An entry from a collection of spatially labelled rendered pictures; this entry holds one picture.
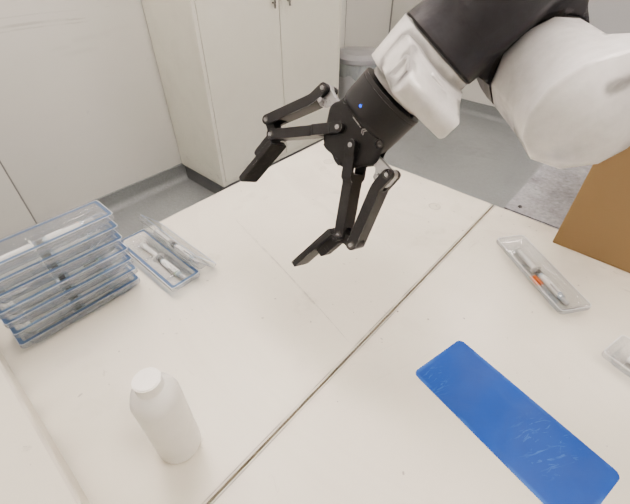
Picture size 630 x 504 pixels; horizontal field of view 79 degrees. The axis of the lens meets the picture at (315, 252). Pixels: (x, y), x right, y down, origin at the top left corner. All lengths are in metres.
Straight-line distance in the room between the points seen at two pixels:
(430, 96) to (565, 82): 0.10
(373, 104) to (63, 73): 1.88
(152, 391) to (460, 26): 0.42
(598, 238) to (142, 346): 0.80
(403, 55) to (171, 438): 0.44
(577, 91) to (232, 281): 0.54
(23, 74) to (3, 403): 1.69
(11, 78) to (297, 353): 1.80
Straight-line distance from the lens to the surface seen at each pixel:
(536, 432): 0.59
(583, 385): 0.66
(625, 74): 0.37
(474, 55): 0.39
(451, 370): 0.60
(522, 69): 0.40
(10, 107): 2.14
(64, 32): 2.17
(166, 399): 0.43
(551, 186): 1.08
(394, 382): 0.57
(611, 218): 0.84
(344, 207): 0.43
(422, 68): 0.36
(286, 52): 2.32
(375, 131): 0.40
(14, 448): 0.57
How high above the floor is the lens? 1.23
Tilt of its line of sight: 41 degrees down
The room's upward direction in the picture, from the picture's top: straight up
